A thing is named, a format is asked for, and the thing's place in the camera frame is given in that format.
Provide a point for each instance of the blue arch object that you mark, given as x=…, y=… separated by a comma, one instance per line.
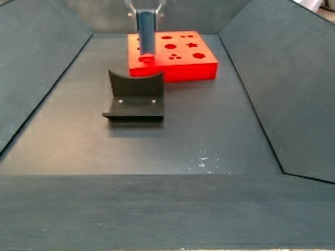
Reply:
x=146, y=39

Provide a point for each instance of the black curved fixture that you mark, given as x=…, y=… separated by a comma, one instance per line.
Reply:
x=137, y=98

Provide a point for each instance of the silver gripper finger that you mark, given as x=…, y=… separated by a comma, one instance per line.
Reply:
x=129, y=8
x=159, y=11

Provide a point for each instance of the red shape-sorter block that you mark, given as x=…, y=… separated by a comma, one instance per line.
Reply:
x=183, y=57

